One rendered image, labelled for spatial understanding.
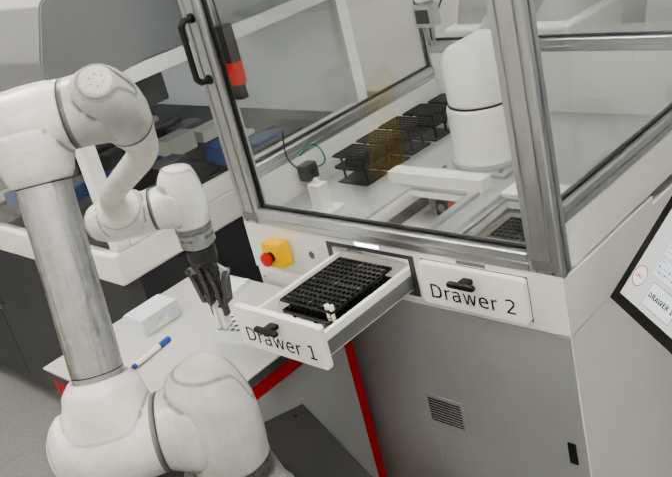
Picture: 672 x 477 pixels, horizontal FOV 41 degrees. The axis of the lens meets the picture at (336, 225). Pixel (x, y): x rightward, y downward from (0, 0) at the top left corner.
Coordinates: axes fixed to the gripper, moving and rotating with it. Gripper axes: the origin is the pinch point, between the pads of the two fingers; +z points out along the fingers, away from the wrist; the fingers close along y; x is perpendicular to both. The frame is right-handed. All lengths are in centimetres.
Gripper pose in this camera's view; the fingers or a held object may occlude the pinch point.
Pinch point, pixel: (222, 314)
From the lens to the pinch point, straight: 232.8
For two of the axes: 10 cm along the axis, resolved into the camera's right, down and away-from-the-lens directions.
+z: 2.3, 8.9, 4.0
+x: 4.3, -4.6, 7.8
